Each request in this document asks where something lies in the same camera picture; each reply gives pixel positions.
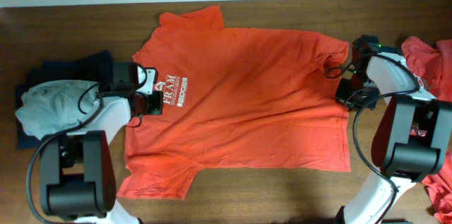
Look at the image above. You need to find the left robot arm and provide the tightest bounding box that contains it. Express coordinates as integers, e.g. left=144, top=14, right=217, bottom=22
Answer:
left=26, top=91, right=163, bottom=224

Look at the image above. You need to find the orange FRAM t-shirt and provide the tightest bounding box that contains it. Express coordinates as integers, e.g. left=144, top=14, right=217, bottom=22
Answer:
left=118, top=6, right=350, bottom=199

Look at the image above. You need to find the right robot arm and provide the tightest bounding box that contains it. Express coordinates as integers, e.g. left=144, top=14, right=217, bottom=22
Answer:
left=334, top=52, right=451, bottom=223

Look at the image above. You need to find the left black cable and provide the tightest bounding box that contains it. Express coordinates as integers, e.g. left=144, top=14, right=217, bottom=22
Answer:
left=25, top=61, right=148, bottom=224

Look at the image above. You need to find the heathered red printed t-shirt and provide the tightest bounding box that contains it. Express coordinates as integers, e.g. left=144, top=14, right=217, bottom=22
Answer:
left=402, top=37, right=451, bottom=224

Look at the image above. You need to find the navy blue folded garment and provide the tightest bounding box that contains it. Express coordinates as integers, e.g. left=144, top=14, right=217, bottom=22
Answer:
left=15, top=51, right=112, bottom=149

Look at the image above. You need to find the light grey crumpled garment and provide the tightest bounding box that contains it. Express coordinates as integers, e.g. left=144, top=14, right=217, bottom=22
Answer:
left=15, top=80, right=98, bottom=140

